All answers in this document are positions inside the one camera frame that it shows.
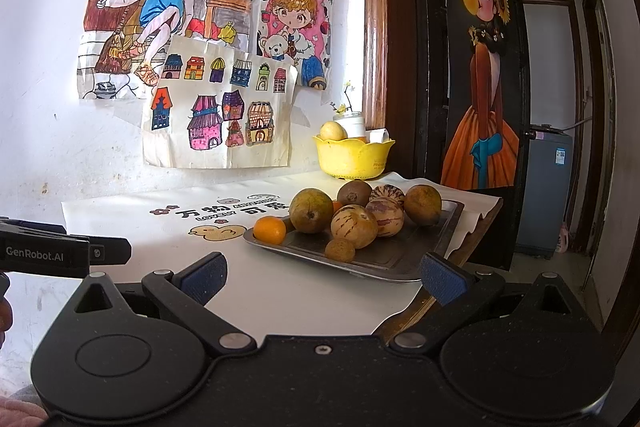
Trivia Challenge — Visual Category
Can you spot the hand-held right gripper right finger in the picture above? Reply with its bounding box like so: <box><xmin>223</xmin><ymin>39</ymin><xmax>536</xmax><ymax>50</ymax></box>
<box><xmin>390</xmin><ymin>252</ymin><xmax>587</xmax><ymax>355</ymax></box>

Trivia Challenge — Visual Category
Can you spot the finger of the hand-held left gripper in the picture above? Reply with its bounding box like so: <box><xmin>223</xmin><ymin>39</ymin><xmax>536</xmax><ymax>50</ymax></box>
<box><xmin>89</xmin><ymin>237</ymin><xmax>133</xmax><ymax>266</ymax></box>
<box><xmin>0</xmin><ymin>217</ymin><xmax>69</xmax><ymax>237</ymax></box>

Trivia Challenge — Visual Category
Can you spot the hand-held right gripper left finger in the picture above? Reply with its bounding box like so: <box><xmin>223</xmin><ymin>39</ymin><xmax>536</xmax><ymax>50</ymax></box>
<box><xmin>62</xmin><ymin>253</ymin><xmax>258</xmax><ymax>355</ymax></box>

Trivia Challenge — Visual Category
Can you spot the metal baking tray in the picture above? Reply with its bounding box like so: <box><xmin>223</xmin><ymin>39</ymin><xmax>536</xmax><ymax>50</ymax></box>
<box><xmin>243</xmin><ymin>198</ymin><xmax>465</xmax><ymax>283</ymax></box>

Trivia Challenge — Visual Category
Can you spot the brown pear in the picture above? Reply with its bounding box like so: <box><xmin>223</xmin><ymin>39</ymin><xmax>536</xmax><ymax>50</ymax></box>
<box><xmin>404</xmin><ymin>184</ymin><xmax>443</xmax><ymax>227</ymax></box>

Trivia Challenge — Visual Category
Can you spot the striped pepino melon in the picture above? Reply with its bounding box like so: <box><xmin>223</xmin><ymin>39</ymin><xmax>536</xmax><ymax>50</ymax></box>
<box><xmin>330</xmin><ymin>205</ymin><xmax>379</xmax><ymax>250</ymax></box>
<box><xmin>366</xmin><ymin>198</ymin><xmax>406</xmax><ymax>239</ymax></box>
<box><xmin>369</xmin><ymin>184</ymin><xmax>406</xmax><ymax>206</ymax></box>

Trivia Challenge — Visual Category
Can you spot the orange tangerine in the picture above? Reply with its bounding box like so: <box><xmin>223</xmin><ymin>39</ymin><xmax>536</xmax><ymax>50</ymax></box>
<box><xmin>253</xmin><ymin>216</ymin><xmax>287</xmax><ymax>244</ymax></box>

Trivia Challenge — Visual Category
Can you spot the brown kiwi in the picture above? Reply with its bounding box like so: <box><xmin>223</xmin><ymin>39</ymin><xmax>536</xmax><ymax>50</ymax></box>
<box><xmin>337</xmin><ymin>179</ymin><xmax>373</xmax><ymax>208</ymax></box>

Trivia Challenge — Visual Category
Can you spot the green-brown pear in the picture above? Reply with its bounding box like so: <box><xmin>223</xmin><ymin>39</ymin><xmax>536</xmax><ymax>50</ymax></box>
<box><xmin>289</xmin><ymin>188</ymin><xmax>334</xmax><ymax>235</ymax></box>

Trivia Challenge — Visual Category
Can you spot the person's left hand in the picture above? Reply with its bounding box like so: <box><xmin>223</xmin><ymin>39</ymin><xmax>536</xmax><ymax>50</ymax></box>
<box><xmin>0</xmin><ymin>299</ymin><xmax>14</xmax><ymax>349</ymax></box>

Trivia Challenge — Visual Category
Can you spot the white printed table mat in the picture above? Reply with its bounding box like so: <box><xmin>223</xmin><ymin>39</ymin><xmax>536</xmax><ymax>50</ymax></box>
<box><xmin>61</xmin><ymin>172</ymin><xmax>503</xmax><ymax>339</ymax></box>

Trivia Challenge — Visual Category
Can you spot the grey appliance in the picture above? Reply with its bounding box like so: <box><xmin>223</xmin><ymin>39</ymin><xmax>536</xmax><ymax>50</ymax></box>
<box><xmin>515</xmin><ymin>124</ymin><xmax>574</xmax><ymax>256</ymax></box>

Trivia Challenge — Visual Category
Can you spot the yellow plastic bowl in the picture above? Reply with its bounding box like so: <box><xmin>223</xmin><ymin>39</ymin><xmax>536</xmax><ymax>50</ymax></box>
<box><xmin>312</xmin><ymin>134</ymin><xmax>396</xmax><ymax>180</ymax></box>

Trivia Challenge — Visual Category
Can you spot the pink clothing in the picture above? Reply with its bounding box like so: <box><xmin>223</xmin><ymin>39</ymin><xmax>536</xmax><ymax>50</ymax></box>
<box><xmin>0</xmin><ymin>394</ymin><xmax>49</xmax><ymax>427</ymax></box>

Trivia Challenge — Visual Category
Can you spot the orange dress door poster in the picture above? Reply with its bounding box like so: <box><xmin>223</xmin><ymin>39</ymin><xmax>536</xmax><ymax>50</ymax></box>
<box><xmin>440</xmin><ymin>0</ymin><xmax>519</xmax><ymax>190</ymax></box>

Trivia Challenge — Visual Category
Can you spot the colourful houses drawing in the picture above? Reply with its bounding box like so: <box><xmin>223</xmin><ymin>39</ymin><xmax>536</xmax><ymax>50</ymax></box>
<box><xmin>141</xmin><ymin>36</ymin><xmax>299</xmax><ymax>169</ymax></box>

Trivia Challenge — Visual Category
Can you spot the white vase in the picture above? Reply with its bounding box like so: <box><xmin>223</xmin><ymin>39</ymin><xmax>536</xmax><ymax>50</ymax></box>
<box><xmin>334</xmin><ymin>112</ymin><xmax>366</xmax><ymax>139</ymax></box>

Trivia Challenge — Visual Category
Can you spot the yellow pear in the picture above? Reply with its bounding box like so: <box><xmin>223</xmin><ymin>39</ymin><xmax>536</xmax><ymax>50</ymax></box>
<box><xmin>320</xmin><ymin>121</ymin><xmax>348</xmax><ymax>142</ymax></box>

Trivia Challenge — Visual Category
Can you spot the yellow flower sprig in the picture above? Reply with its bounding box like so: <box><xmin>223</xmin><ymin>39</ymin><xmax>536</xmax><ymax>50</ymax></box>
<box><xmin>333</xmin><ymin>81</ymin><xmax>357</xmax><ymax>115</ymax></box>

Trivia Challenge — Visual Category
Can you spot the dark door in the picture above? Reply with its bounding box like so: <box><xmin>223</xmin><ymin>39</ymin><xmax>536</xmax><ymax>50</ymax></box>
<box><xmin>409</xmin><ymin>0</ymin><xmax>532</xmax><ymax>271</ymax></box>

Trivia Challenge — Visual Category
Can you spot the teddy bear cartoon drawing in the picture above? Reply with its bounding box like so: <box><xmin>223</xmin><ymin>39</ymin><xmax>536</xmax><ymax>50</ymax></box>
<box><xmin>257</xmin><ymin>0</ymin><xmax>334</xmax><ymax>92</ymax></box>

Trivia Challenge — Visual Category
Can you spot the wooden door frame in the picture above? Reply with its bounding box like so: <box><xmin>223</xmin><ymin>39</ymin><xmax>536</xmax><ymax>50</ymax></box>
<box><xmin>362</xmin><ymin>0</ymin><xmax>389</xmax><ymax>134</ymax></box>

